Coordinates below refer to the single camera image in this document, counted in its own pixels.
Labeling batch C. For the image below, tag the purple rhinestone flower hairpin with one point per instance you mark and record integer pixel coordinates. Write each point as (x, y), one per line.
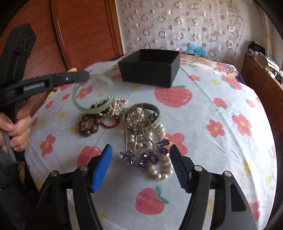
(145, 149)

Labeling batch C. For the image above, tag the strawberry print bed sheet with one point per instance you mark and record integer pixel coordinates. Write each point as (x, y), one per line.
(206, 114)

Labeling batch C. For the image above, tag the pink circle lace curtain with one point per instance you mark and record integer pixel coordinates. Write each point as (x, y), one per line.
(214, 26)

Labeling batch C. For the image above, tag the pale green jade bangle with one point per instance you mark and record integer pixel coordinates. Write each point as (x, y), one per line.
(99, 109)

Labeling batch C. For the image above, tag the silver mesh bangle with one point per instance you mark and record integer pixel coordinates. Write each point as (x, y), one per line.
(142, 116)

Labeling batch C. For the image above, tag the blue fluffy item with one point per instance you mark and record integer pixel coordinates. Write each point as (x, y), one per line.
(196, 50)

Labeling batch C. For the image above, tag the pile of books and papers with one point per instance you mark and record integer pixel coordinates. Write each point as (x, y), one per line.
(256, 52)

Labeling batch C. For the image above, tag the wooden cabinet row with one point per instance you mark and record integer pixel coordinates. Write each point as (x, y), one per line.
(267, 89)

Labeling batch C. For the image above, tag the black open jewelry box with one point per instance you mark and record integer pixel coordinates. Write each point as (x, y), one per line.
(150, 66)

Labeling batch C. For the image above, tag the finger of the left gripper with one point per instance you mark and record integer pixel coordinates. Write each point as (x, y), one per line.
(70, 78)

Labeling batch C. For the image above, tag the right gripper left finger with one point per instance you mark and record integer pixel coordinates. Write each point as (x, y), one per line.
(52, 208)

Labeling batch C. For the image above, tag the floral quilt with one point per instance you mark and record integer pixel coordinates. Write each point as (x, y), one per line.
(212, 64)

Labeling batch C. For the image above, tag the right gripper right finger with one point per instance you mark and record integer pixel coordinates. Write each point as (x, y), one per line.
(231, 209)

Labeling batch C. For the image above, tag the person's left hand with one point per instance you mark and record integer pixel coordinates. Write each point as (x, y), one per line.
(20, 132)

